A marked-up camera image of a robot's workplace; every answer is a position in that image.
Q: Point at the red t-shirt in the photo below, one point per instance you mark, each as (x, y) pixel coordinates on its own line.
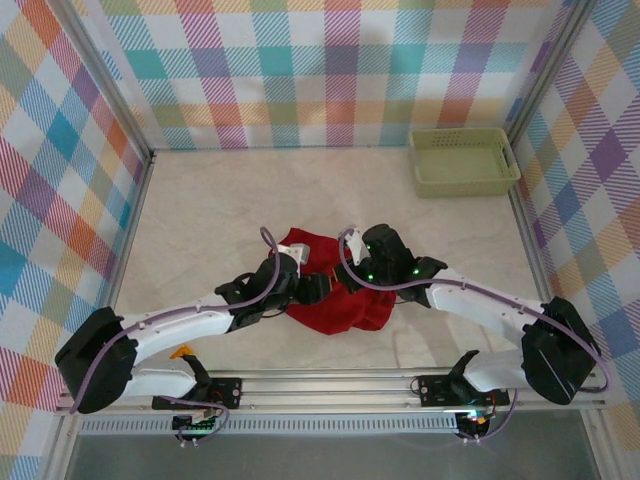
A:
(350, 312)

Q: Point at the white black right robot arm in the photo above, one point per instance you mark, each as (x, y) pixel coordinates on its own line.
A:
(480, 305)

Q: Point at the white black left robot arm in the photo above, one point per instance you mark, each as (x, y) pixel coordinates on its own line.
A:
(175, 325)

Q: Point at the pale green plastic basket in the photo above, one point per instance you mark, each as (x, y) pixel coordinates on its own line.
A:
(460, 172)

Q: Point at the small orange object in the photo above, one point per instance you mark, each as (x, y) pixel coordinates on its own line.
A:
(181, 351)

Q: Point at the small circuit board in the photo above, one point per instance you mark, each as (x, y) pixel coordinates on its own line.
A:
(192, 424)
(475, 419)

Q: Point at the grey metal panel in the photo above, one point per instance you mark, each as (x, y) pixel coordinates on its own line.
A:
(325, 457)

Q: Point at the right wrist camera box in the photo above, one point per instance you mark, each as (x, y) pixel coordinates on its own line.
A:
(357, 245)

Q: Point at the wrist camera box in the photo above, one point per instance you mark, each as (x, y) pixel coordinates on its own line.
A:
(295, 251)
(357, 245)

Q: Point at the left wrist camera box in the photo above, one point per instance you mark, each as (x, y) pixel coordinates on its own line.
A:
(295, 251)

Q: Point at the aluminium mounting rail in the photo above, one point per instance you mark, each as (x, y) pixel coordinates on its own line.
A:
(325, 390)

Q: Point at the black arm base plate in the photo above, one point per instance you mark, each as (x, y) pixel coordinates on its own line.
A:
(435, 392)
(227, 392)

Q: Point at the long aluminium wall rail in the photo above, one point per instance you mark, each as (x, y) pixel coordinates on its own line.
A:
(275, 148)

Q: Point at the aluminium frame post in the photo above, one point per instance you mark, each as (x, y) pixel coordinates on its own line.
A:
(545, 75)
(110, 90)

